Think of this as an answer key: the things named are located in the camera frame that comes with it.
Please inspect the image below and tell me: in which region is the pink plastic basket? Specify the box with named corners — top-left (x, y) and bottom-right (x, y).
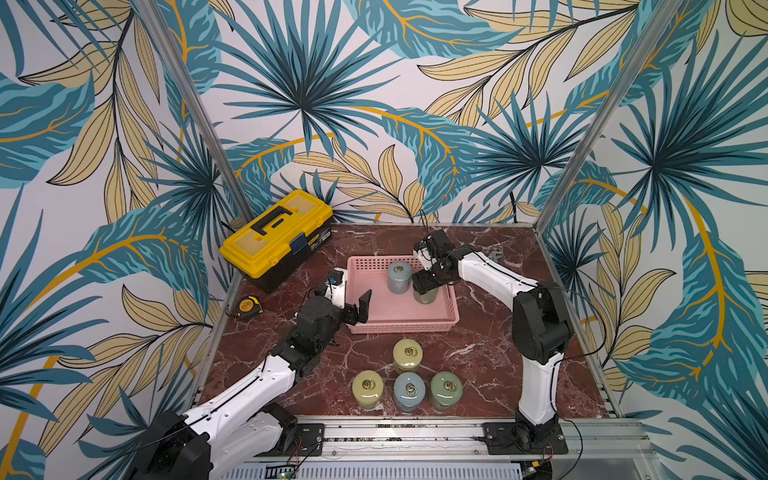
top-left (345, 255), bottom-right (460, 334)

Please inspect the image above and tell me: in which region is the blue-grey tea canister back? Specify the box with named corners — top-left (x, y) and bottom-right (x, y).
top-left (387, 261), bottom-right (413, 295)

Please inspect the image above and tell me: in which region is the yellow-green tea canister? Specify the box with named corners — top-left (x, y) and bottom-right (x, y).
top-left (351, 370), bottom-right (384, 411)
top-left (392, 338), bottom-right (423, 374)

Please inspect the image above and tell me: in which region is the yellow black toolbox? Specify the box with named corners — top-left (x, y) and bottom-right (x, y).
top-left (220, 190), bottom-right (333, 294)

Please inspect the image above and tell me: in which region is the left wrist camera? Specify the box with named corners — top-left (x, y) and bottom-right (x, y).
top-left (325, 268), bottom-right (348, 309)

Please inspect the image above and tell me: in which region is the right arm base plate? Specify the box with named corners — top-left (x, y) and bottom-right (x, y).
top-left (481, 422), bottom-right (569, 457)

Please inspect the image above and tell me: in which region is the aluminium front rail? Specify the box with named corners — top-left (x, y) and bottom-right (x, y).
top-left (140, 415), bottom-right (667, 480)

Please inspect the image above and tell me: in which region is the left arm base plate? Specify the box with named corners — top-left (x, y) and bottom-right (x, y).
top-left (259, 423), bottom-right (326, 459)

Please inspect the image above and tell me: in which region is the yellow-green tea canister front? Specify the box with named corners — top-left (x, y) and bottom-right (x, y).
top-left (351, 370), bottom-right (384, 411)

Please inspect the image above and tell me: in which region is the blue-grey tea canister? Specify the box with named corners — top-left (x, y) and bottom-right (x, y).
top-left (393, 372), bottom-right (426, 413)
top-left (387, 261), bottom-right (413, 295)

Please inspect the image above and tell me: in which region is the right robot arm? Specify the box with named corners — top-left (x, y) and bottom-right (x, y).
top-left (411, 230), bottom-right (573, 442)

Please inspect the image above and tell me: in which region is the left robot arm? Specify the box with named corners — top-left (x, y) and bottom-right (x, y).
top-left (125, 287), bottom-right (372, 479)

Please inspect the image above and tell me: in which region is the yellow black tape measure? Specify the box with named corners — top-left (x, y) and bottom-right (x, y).
top-left (226, 295), bottom-right (263, 321)

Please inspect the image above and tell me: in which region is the green tea canister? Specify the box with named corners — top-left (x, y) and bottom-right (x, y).
top-left (429, 371), bottom-right (463, 411)
top-left (413, 289), bottom-right (439, 305)

